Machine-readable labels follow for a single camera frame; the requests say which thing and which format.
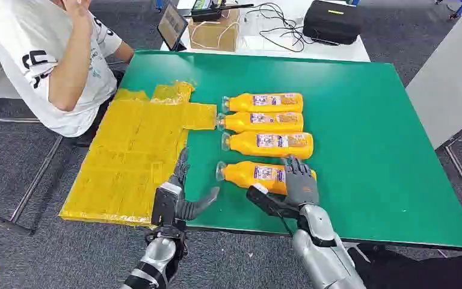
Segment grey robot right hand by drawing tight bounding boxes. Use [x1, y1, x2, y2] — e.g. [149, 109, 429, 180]
[280, 155, 320, 208]

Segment black case yellow label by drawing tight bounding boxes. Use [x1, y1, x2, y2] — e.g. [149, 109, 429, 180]
[303, 0, 363, 45]

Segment white table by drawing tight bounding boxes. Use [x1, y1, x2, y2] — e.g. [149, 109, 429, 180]
[159, 0, 371, 63]

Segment metal floor frame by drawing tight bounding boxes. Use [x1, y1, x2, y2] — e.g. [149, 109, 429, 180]
[436, 113, 462, 222]
[0, 116, 64, 236]

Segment yellow sheet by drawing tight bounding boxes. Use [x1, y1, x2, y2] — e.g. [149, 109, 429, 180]
[58, 81, 218, 228]

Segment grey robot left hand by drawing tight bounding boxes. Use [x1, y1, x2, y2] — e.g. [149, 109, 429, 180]
[168, 146, 221, 222]

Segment green table mat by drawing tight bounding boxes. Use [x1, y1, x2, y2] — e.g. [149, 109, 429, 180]
[119, 49, 462, 251]

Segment person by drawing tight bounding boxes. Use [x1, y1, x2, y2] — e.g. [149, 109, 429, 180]
[0, 0, 135, 148]

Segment robot black leg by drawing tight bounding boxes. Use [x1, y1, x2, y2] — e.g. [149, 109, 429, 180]
[348, 245, 462, 289]

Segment brown cardboard box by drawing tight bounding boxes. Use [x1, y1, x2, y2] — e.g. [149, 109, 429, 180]
[187, 8, 241, 52]

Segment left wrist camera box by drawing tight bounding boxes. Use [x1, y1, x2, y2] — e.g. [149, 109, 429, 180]
[151, 182, 183, 228]

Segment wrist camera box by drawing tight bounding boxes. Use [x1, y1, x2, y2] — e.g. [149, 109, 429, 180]
[246, 182, 301, 220]
[151, 182, 183, 228]

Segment black radio with antenna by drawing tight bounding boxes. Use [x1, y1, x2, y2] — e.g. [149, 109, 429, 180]
[183, 0, 255, 23]

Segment white cord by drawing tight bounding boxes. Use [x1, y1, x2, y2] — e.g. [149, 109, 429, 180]
[190, 20, 241, 51]

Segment black tablet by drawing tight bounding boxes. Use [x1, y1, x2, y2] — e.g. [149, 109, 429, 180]
[157, 2, 189, 52]

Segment black cable bundle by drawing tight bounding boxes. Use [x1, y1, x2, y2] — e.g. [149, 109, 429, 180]
[246, 3, 315, 54]

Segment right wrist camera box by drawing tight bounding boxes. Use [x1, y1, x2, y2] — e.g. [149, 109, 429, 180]
[246, 182, 301, 220]

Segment orange drink bottle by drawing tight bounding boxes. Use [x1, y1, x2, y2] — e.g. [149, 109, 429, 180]
[215, 160, 318, 196]
[221, 131, 315, 160]
[216, 111, 304, 134]
[221, 93, 304, 114]

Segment grey table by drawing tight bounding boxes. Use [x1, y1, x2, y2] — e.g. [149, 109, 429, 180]
[405, 4, 462, 151]

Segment person's right hand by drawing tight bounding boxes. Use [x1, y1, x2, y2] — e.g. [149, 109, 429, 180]
[61, 0, 92, 17]

